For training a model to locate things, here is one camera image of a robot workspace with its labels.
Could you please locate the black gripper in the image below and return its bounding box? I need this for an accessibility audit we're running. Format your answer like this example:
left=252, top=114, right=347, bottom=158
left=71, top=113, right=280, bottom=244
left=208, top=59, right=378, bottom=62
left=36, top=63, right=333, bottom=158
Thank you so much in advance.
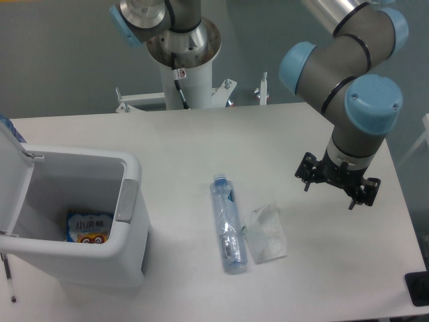
left=295, top=152, right=381, bottom=210

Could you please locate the clear plastic bag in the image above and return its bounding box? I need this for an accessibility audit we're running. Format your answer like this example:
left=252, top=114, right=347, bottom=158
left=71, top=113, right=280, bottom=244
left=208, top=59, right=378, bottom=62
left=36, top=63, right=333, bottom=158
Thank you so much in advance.
left=242, top=203, right=288, bottom=264

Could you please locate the clear plastic water bottle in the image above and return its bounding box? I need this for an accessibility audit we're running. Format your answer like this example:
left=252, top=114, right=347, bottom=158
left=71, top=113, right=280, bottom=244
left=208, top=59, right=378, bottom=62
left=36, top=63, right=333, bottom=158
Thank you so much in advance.
left=210, top=174, right=248, bottom=274

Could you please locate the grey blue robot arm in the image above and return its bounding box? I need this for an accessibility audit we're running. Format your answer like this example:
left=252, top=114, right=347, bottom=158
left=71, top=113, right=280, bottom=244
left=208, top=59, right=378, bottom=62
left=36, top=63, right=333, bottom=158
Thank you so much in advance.
left=109, top=1, right=409, bottom=206

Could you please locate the white trash can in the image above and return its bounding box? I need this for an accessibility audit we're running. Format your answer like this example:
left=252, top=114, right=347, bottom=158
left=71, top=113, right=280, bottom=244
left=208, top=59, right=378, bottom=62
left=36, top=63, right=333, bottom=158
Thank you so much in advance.
left=1, top=145, right=151, bottom=288

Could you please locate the white trash can lid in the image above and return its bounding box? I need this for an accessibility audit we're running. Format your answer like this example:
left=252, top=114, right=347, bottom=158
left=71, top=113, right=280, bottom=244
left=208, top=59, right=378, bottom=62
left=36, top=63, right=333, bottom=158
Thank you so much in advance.
left=1, top=124, right=45, bottom=237

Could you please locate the black device at edge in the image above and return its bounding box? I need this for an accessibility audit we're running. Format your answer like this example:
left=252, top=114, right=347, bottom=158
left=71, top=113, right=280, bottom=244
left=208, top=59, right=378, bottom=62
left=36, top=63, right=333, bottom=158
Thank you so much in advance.
left=404, top=271, right=428, bottom=307

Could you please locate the colourful snack packet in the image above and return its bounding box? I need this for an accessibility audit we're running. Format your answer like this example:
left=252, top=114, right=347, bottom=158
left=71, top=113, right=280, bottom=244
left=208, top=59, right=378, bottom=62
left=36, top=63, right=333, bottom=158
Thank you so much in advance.
left=66, top=210, right=113, bottom=244

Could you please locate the blue patterned object behind lid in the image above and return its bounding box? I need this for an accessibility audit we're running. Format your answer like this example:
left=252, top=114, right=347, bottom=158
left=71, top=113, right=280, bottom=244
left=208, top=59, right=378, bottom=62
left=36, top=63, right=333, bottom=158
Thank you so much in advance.
left=0, top=114, right=27, bottom=143

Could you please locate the black pen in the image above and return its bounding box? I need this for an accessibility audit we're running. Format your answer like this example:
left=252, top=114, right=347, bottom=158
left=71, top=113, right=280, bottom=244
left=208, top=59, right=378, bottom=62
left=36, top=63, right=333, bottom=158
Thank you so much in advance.
left=1, top=253, right=17, bottom=303

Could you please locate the white frame at right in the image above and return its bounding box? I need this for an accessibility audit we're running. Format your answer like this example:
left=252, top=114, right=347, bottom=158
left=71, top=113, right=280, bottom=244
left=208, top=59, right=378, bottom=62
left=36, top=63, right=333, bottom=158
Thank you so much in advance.
left=397, top=114, right=428, bottom=168

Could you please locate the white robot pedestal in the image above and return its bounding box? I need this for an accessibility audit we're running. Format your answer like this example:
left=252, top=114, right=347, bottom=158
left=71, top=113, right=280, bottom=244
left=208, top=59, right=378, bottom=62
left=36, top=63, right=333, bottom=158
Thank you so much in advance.
left=115, top=18, right=271, bottom=114

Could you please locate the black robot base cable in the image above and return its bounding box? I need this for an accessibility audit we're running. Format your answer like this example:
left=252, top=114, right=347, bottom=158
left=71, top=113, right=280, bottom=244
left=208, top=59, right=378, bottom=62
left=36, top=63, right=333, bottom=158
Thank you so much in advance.
left=170, top=52, right=192, bottom=111

